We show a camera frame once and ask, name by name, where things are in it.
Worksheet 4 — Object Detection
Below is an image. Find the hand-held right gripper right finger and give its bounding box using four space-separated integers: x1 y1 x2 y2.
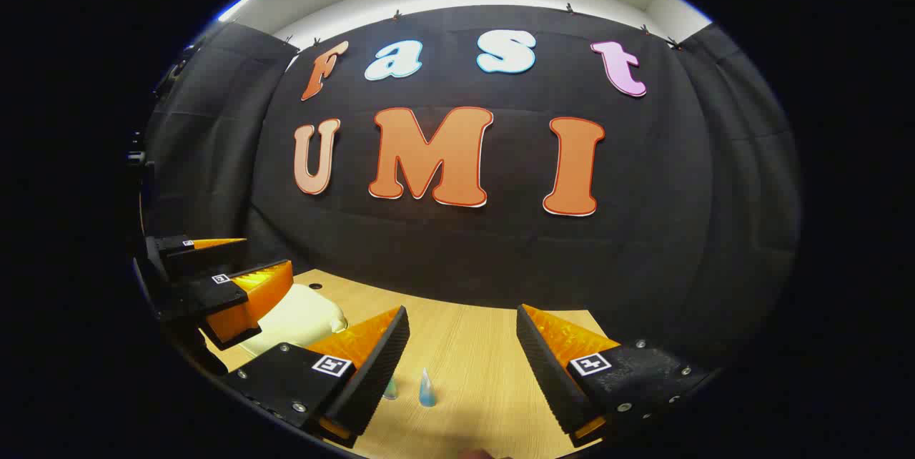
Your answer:
516 303 717 448

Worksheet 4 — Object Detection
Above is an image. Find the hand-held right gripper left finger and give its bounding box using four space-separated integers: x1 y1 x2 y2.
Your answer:
225 305 412 449

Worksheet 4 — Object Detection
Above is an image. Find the pale yellow suitcase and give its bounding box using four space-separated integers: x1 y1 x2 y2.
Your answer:
239 283 350 358

